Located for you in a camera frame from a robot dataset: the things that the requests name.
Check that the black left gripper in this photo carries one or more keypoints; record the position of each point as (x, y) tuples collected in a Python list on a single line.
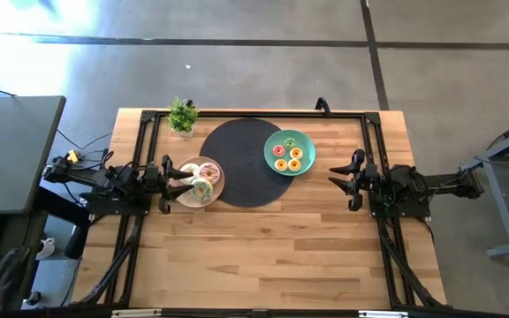
[(155, 183)]

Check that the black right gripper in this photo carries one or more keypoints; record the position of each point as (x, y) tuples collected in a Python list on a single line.
[(367, 181)]

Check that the large white glazed donut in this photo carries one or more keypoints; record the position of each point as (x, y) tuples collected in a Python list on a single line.
[(187, 167)]

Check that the large pink striped donut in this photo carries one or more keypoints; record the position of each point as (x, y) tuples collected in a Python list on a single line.
[(214, 176)]

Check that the small yellow iced donut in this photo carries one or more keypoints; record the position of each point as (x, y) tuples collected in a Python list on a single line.
[(299, 155), (297, 167), (278, 167)]

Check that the small green iced donut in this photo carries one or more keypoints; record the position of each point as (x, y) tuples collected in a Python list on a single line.
[(293, 145)]

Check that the small pink sprinkled donut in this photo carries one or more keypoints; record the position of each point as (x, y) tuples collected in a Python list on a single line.
[(275, 152)]

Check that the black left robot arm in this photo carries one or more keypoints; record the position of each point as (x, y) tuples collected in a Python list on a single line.
[(82, 176)]

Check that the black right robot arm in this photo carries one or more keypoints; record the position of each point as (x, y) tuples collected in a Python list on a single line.
[(435, 183)]

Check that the beige round plate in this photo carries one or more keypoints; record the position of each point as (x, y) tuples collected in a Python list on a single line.
[(188, 201)]

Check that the teal round plate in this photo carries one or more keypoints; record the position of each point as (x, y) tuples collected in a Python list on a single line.
[(309, 150)]

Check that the green plant in white pot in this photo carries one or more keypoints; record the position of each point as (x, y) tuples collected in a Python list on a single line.
[(183, 115)]

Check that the dark round woven placemat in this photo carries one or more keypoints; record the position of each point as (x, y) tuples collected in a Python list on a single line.
[(245, 172)]

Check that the black clamp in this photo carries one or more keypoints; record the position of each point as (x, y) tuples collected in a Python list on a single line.
[(323, 105)]

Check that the small white object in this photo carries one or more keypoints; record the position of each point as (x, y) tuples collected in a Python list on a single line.
[(47, 248)]

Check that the grey desk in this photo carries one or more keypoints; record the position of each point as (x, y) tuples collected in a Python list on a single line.
[(16, 150)]

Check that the black aluminium table frame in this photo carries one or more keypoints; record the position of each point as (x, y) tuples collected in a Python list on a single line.
[(259, 114)]

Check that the black cylindrical post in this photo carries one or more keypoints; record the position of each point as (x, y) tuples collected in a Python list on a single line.
[(75, 243)]

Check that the silver metal bracket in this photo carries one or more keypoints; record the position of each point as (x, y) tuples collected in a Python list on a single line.
[(382, 314), (136, 313)]

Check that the grey metal table frame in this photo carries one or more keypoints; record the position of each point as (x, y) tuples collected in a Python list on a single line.
[(500, 207)]

